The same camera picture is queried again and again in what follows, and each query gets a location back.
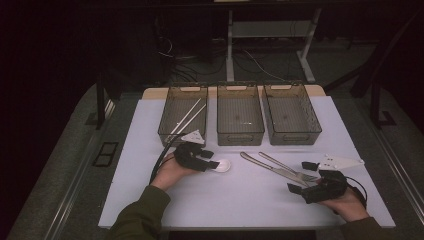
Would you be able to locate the metal floor rail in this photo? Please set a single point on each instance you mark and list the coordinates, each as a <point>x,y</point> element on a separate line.
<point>66,206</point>
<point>400,173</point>

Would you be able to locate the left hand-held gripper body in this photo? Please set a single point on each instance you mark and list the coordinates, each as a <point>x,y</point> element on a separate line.
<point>190,155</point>

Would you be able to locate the dark clear plastic basket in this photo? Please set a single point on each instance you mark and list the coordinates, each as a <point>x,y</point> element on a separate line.
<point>180,100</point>
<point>239,115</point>
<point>290,115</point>

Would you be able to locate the person's right hand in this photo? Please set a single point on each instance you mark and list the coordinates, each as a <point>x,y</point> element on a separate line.
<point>350,206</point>

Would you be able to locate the black floor socket frame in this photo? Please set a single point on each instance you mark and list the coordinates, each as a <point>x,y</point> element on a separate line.
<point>106,154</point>

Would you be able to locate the white metal desk frame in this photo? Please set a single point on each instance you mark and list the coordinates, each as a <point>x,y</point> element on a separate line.
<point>229,50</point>

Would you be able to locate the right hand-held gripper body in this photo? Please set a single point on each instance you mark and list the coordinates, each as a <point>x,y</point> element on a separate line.
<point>328,188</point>

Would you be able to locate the white ceramic spoon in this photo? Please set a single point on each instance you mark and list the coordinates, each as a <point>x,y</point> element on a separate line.
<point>224,165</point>

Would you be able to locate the white table cover sheet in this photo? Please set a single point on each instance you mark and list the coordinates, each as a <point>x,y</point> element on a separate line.
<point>233,206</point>

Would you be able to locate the black stand leg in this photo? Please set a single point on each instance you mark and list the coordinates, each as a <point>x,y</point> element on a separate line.
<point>100,106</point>
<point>376,106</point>

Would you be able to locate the person's left hand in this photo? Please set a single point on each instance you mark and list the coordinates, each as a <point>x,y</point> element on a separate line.
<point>170,173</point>

